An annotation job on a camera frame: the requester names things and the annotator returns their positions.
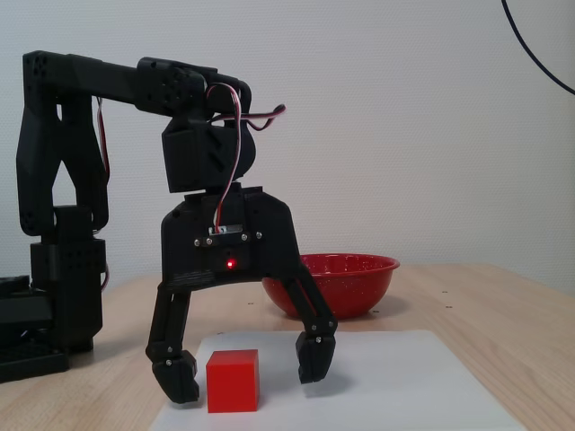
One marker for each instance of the red cube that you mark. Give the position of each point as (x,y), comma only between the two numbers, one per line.
(231,381)

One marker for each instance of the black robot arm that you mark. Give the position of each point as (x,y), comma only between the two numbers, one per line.
(67,112)

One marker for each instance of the white paper sheet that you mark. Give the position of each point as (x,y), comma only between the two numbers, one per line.
(382,386)

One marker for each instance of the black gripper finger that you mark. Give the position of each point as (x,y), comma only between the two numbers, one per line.
(314,354)

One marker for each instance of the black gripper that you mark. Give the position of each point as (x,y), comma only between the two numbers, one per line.
(189,251)

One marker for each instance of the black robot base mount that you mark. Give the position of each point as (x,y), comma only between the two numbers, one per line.
(31,359)

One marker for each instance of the red speckled bowl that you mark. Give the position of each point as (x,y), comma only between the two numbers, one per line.
(355,292)

